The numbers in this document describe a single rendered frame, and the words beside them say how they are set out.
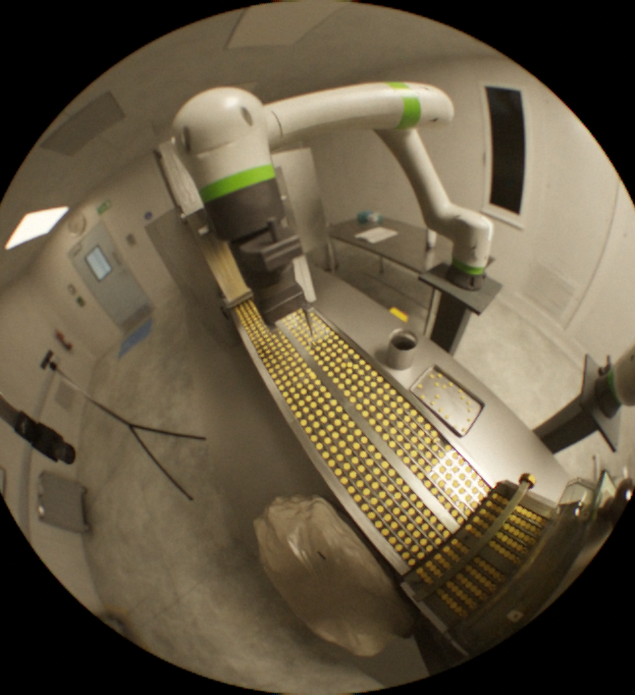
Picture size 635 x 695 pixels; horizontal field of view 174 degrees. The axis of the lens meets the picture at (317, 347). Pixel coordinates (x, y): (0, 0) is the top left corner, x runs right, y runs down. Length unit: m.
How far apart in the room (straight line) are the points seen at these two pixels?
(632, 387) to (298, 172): 1.10
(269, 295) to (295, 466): 0.40
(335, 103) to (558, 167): 2.21
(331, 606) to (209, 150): 0.57
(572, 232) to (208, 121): 2.45
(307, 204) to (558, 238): 2.22
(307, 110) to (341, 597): 0.72
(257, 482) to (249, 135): 0.63
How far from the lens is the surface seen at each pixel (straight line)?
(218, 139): 0.24
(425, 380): 0.62
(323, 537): 0.35
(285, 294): 0.30
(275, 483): 0.55
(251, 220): 0.24
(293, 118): 0.39
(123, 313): 4.79
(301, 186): 0.81
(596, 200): 2.47
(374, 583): 0.37
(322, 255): 2.63
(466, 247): 0.72
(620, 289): 2.63
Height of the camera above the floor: 1.31
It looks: 48 degrees down
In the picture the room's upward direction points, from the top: 17 degrees counter-clockwise
